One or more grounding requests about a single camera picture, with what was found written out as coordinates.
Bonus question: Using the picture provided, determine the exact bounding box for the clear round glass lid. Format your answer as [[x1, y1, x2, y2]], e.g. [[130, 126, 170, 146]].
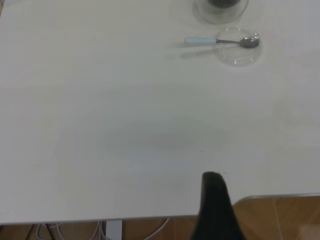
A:
[[215, 26, 263, 68]]

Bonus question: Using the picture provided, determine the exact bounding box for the grey cable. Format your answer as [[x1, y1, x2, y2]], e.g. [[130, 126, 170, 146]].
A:
[[32, 222, 66, 240], [91, 220, 106, 240]]

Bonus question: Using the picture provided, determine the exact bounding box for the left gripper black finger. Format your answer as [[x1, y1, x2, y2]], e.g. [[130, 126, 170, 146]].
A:
[[191, 171, 251, 240]]

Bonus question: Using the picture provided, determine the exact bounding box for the grey metal table leg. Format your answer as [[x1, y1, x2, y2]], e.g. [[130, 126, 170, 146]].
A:
[[104, 219, 123, 240]]

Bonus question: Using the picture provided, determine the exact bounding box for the white cable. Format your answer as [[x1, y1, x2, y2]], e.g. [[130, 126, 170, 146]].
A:
[[124, 218, 171, 240]]

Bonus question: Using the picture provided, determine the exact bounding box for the clear double-wall glass cup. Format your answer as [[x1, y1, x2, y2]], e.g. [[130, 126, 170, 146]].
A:
[[191, 0, 249, 25]]

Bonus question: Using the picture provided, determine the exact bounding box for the metal spoon with pale-blue handle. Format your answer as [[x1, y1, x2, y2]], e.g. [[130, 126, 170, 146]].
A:
[[184, 36, 260, 49]]

